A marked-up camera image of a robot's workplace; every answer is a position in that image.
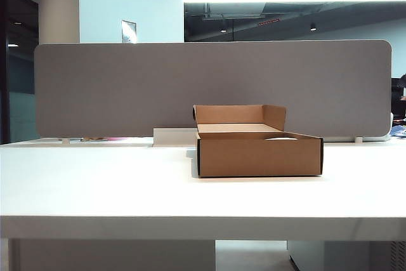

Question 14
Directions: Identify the brown cardboard box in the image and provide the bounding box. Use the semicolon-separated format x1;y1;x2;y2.
192;104;324;178

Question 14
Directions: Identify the gray fabric desk divider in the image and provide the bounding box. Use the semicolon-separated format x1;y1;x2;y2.
34;39;394;143

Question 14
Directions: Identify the blue patterned cloth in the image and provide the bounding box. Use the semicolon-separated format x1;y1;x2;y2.
390;124;406;139

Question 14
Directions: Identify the person in dark clothes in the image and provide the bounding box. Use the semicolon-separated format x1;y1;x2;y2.
391;73;406;122

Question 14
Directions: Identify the wall poster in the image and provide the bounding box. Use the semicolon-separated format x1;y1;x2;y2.
121;20;138;44

